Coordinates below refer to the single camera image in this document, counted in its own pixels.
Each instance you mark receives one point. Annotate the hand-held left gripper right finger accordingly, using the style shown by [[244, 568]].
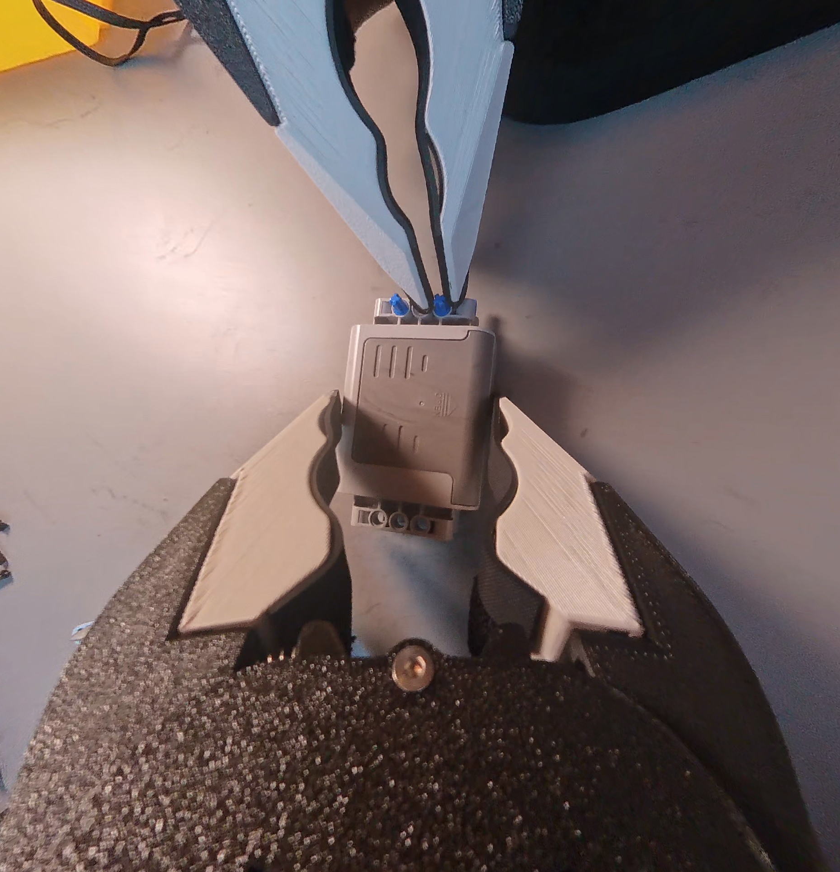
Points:
[[570, 545]]

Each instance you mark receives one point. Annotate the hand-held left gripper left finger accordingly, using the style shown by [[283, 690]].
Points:
[[270, 545]]

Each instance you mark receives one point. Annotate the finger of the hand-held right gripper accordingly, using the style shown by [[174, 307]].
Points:
[[468, 96], [311, 96]]

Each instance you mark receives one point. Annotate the yellow plastic bin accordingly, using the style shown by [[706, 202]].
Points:
[[39, 34]]

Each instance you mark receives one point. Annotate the black mesh chair pad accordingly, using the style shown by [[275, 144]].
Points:
[[679, 55]]

